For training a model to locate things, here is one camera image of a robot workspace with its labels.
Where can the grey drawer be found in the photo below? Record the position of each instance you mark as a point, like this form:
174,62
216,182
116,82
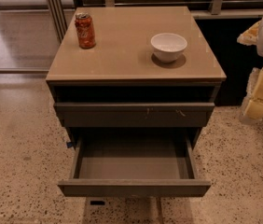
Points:
134,114
157,166

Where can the grey drawer cabinet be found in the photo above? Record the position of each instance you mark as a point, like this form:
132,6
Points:
122,68

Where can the grey top drawer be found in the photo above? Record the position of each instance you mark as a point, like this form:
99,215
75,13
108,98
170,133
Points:
134,114

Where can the white ceramic bowl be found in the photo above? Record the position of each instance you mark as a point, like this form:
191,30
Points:
168,47

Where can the black floor marker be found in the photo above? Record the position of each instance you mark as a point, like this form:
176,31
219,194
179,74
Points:
97,202

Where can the blue tape piece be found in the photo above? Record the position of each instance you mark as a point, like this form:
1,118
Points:
69,144

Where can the orange soda can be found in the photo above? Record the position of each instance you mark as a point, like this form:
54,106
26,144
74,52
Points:
85,30

